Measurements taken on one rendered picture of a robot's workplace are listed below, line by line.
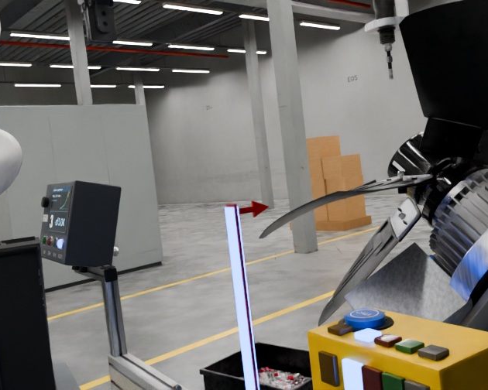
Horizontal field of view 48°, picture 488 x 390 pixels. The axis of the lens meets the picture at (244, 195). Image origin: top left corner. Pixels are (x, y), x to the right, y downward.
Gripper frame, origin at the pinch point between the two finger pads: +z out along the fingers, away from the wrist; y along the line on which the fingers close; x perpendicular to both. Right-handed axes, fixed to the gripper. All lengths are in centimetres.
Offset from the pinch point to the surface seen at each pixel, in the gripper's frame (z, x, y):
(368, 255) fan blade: 39, 52, -12
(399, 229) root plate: 34, 55, -5
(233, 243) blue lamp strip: 29.2, 14.9, 0.1
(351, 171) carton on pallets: 45, 632, -601
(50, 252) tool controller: 33, 7, -70
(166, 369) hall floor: 141, 114, -260
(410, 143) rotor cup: 18, 55, -1
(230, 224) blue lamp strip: 26.5, 14.9, -0.1
